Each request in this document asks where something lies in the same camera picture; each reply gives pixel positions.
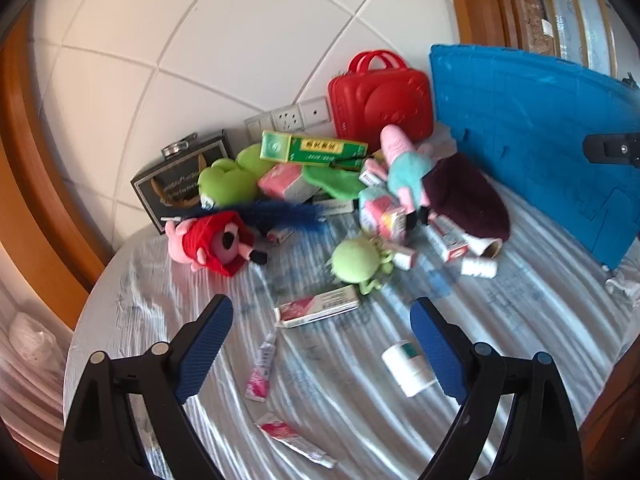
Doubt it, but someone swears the small pink tube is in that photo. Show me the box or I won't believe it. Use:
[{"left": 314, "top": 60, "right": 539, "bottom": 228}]
[{"left": 244, "top": 332, "right": 278, "bottom": 403}]

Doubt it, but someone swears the blue plastic crate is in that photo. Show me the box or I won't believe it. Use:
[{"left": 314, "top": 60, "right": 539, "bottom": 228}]
[{"left": 429, "top": 44, "right": 640, "bottom": 272}]

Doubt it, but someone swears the pink pig plush blue dress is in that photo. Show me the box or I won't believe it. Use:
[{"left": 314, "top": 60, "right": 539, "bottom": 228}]
[{"left": 367, "top": 125, "right": 453, "bottom": 226}]

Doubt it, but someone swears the pink pig plush red dress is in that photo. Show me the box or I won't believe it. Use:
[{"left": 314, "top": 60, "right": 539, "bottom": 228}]
[{"left": 165, "top": 211, "right": 269, "bottom": 278}]

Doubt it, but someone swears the pink and white carton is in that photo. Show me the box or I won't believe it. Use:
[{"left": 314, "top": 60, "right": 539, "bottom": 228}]
[{"left": 359, "top": 187, "right": 407, "bottom": 241}]

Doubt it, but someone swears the frosted glass partition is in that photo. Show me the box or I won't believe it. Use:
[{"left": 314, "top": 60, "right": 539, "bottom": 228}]
[{"left": 545, "top": 0, "right": 631, "bottom": 78}]

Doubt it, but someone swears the white wall switch panel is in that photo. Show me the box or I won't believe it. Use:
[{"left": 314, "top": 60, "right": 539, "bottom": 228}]
[{"left": 244, "top": 114, "right": 274, "bottom": 137}]

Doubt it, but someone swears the green frog plush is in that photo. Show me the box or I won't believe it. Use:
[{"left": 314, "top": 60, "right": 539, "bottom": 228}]
[{"left": 197, "top": 144, "right": 273, "bottom": 208}]

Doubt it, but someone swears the round desktop with plastic cover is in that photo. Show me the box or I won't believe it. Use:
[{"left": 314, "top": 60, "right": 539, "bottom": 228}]
[{"left": 62, "top": 200, "right": 631, "bottom": 480}]

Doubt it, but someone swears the white and green flat box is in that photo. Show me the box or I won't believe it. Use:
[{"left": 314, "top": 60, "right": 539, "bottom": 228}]
[{"left": 312, "top": 199, "right": 356, "bottom": 215}]

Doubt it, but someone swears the red and white small box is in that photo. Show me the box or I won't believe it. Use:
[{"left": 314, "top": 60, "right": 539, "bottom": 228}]
[{"left": 425, "top": 215, "right": 471, "bottom": 263}]

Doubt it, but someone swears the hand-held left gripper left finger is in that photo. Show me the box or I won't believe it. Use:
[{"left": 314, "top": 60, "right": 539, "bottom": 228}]
[{"left": 57, "top": 294, "right": 234, "bottom": 480}]

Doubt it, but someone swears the rolled patterned carpet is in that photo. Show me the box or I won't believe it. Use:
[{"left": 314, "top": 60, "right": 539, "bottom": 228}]
[{"left": 517, "top": 0, "right": 556, "bottom": 56}]

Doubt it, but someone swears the white bottle green label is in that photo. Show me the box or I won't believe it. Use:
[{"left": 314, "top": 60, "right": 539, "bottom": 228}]
[{"left": 381, "top": 340, "right": 438, "bottom": 398}]

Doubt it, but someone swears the red and white tube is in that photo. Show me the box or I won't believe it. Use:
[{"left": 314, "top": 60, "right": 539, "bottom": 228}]
[{"left": 255, "top": 411, "right": 337, "bottom": 469}]

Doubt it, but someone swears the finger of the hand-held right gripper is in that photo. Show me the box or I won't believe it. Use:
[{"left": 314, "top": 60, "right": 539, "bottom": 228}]
[{"left": 582, "top": 132, "right": 640, "bottom": 168}]

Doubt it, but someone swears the red suitcase-shaped case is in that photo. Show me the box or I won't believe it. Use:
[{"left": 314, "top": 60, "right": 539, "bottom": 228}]
[{"left": 328, "top": 50, "right": 434, "bottom": 142}]

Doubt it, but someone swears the white wall socket panel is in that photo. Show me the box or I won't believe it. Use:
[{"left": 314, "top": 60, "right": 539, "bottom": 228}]
[
  {"left": 299, "top": 96, "right": 333, "bottom": 123},
  {"left": 270, "top": 105, "right": 306, "bottom": 131}
]

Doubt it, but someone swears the white plastic bag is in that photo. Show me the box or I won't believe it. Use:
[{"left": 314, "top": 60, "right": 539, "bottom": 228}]
[{"left": 10, "top": 312, "right": 58, "bottom": 366}]

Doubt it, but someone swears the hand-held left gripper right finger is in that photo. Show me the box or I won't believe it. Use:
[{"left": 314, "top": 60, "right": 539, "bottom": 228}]
[{"left": 409, "top": 296, "right": 585, "bottom": 480}]

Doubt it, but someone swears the pink tissue packet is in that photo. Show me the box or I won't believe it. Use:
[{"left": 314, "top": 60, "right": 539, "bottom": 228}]
[{"left": 257, "top": 164, "right": 321, "bottom": 202}]

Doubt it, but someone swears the long green box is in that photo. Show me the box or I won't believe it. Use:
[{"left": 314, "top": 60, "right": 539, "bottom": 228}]
[{"left": 260, "top": 130, "right": 369, "bottom": 168}]

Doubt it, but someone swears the round green plush toy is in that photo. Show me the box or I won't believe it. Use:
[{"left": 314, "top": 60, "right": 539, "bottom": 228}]
[{"left": 326, "top": 237, "right": 396, "bottom": 297}]

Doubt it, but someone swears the wooden door frame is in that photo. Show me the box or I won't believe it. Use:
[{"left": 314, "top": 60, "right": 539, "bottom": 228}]
[{"left": 442, "top": 0, "right": 526, "bottom": 51}]

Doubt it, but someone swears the red and white toothpaste box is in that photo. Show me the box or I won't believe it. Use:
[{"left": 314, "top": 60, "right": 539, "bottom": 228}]
[{"left": 274, "top": 285, "right": 361, "bottom": 329}]

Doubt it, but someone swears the black gift box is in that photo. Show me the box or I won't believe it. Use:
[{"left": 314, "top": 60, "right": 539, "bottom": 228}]
[{"left": 131, "top": 129, "right": 236, "bottom": 235}]

